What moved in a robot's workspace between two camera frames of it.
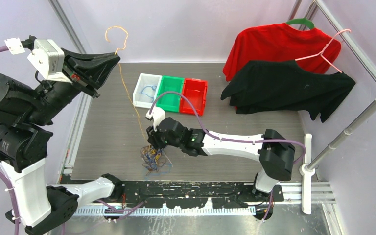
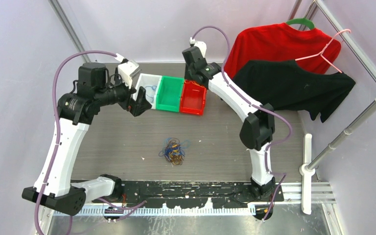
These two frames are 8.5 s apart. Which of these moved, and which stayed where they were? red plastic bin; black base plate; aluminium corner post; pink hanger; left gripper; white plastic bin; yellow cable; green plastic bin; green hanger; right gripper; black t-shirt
Moved: left gripper; right gripper; yellow cable
Stayed: pink hanger; white plastic bin; green hanger; aluminium corner post; green plastic bin; red plastic bin; black base plate; black t-shirt
